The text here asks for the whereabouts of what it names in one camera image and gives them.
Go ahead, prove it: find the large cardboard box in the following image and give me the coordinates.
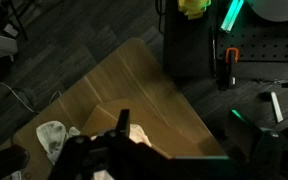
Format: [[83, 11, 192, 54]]
[[80, 97, 173, 159]]

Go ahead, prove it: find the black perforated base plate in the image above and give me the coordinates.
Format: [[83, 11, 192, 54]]
[[215, 0, 288, 81]]

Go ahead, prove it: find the white crumpled cloth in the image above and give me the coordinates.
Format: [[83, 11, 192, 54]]
[[35, 120, 82, 166]]

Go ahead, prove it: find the orange black bar clamp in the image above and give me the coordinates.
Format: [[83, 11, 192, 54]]
[[218, 47, 241, 91]]

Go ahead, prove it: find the silver metal bar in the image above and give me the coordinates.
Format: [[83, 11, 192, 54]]
[[270, 91, 284, 124]]

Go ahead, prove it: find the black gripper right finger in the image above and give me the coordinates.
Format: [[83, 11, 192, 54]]
[[227, 109, 288, 180]]

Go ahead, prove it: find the green lit light bar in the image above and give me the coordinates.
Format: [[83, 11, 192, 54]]
[[219, 0, 246, 34]]

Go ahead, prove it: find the white floor cable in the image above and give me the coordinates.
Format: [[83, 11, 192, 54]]
[[0, 59, 62, 114]]

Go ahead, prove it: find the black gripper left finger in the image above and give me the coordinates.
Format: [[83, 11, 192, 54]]
[[47, 109, 173, 180]]

